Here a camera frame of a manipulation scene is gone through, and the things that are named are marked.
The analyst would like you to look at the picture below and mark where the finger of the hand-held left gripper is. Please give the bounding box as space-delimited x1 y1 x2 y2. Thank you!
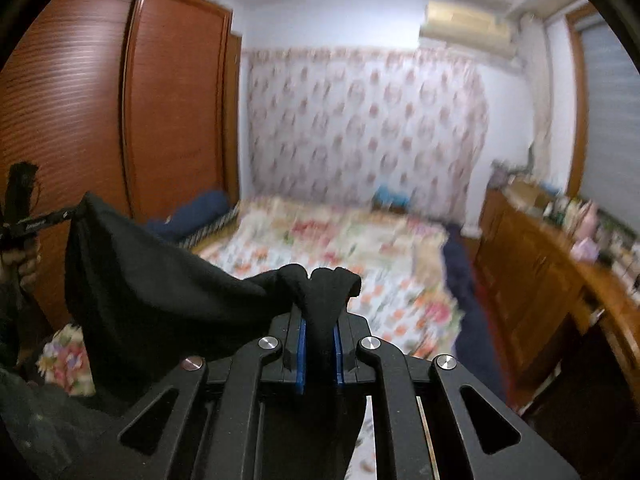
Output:
50 206 85 227

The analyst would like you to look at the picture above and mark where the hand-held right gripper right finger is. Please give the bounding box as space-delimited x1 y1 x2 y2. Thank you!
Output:
332 312 581 480

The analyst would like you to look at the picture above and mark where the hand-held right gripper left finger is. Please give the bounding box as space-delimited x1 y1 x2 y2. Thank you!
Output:
117 310 307 480

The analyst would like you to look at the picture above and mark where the black printed t-shirt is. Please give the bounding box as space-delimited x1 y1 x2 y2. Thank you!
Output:
64 192 366 480

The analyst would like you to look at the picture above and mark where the pile of folded clothes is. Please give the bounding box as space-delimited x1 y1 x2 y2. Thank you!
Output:
490 159 516 191

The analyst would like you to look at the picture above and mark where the person's left hand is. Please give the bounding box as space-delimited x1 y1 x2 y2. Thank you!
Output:
0 235 43 291

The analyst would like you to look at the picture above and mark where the orange-print bed sheet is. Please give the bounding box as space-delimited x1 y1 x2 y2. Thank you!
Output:
37 255 466 480

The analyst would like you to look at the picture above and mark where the floral quilt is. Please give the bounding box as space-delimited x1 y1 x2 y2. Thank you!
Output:
192 195 448 286

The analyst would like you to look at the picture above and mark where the navy cloth with patterned trim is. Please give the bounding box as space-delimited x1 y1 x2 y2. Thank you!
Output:
145 189 238 248

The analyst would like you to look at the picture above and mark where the brown slatted wooden wardrobe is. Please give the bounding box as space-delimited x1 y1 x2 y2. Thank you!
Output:
0 0 243 331

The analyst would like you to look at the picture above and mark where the blue box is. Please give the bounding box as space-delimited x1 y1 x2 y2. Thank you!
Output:
372 185 411 211

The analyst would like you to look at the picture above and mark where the wooden sideboard cabinet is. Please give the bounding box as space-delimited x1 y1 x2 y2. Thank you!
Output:
472 187 640 411

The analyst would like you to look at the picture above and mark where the row of toiletry bottles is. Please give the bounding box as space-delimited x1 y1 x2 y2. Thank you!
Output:
545 195 581 226

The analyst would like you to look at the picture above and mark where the lavender tissue holder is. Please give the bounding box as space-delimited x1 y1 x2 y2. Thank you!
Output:
572 237 601 263

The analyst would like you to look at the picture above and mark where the pink bottle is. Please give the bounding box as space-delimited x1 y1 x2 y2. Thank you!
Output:
579 200 601 243

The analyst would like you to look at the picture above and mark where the tied floral window curtain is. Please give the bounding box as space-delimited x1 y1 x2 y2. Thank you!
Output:
517 12 551 171

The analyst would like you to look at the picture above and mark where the grey window blind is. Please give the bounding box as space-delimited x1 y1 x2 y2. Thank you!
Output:
580 15 640 241

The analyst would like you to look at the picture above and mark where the ring-patterned sheer curtain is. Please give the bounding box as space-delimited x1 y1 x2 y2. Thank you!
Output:
245 46 491 221

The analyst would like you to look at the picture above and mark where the wooden window frame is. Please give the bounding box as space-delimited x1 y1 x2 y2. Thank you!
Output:
567 2 601 196

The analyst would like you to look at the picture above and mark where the beige wall air conditioner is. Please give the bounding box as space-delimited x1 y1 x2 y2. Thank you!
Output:
419 0 518 61

